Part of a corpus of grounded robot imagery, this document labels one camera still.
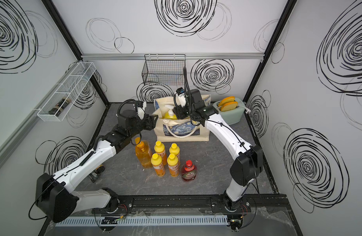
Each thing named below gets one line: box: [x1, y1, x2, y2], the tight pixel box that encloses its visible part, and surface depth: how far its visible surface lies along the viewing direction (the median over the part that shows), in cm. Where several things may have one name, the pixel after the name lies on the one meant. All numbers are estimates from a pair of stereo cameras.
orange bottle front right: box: [166, 153, 180, 178], surface depth 71 cm
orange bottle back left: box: [153, 140, 167, 166], surface depth 74 cm
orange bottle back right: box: [169, 142, 181, 165], surface depth 73 cm
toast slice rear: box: [217, 96, 236, 107], surface depth 95 cm
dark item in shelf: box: [48, 95, 72, 117], surface depth 69 cm
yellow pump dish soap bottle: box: [162, 104, 178, 120], surface depth 85 cm
